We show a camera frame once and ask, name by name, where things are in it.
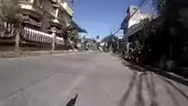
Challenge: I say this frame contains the grey asphalt road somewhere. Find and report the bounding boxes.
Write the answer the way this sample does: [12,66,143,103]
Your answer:
[0,41,188,106]

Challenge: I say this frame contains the palm bush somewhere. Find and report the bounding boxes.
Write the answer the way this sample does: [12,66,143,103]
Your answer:
[60,21,83,49]

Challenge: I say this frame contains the multi-storey building with balconies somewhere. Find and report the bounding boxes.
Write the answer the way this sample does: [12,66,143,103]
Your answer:
[0,0,77,47]

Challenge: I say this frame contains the dark row of trees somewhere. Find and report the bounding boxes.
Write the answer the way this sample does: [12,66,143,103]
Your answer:
[123,0,188,83]

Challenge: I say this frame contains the distant trees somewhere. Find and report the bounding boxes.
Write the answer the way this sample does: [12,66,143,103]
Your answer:
[81,29,126,56]

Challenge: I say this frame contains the concrete pavement strip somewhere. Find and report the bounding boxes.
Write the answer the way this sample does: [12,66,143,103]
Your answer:
[118,56,188,92]

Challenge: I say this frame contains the concrete kerb strip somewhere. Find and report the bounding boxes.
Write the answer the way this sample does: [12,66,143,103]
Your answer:
[0,40,90,70]

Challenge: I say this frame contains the white building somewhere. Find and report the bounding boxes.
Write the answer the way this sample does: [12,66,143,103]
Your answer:
[117,4,155,46]

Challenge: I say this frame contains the small tree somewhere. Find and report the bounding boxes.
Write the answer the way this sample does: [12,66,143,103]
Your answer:
[0,0,28,34]

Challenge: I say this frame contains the pale railing fence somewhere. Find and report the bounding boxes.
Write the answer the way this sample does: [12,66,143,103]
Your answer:
[0,23,82,60]

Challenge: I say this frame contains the overhead wires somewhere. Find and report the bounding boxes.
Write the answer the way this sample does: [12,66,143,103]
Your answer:
[110,0,153,41]

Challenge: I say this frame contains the robot's own part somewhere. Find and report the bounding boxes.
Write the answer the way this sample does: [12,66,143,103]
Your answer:
[64,92,105,106]

